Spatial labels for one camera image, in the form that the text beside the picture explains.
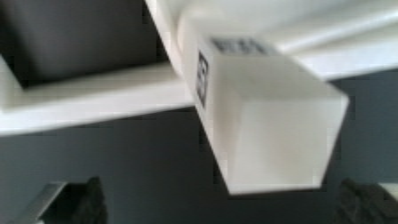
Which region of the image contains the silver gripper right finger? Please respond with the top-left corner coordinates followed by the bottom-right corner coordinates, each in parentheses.
top-left (331, 179), bottom-right (398, 224)

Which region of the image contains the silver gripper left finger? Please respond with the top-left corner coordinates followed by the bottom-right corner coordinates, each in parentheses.
top-left (7, 176), bottom-right (107, 224)

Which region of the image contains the white desk leg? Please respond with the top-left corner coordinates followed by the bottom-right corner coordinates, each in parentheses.
top-left (178, 18), bottom-right (349, 195)

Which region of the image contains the white desk top tray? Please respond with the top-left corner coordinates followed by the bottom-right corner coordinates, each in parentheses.
top-left (144, 0), bottom-right (398, 52)

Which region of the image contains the white front barrier wall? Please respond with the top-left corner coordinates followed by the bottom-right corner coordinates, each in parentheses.
top-left (0, 0), bottom-right (398, 138)

